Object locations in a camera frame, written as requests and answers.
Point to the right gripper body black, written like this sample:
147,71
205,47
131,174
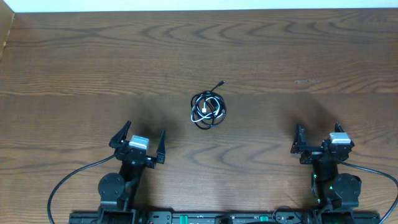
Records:
312,154

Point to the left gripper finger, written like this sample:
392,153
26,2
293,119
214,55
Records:
161,149
117,140

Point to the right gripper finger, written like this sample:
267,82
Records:
300,143
338,128

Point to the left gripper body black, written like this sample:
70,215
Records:
134,154

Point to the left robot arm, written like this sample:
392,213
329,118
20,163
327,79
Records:
118,190

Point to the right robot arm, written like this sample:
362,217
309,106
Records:
337,193

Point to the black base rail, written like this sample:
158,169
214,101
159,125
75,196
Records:
281,216

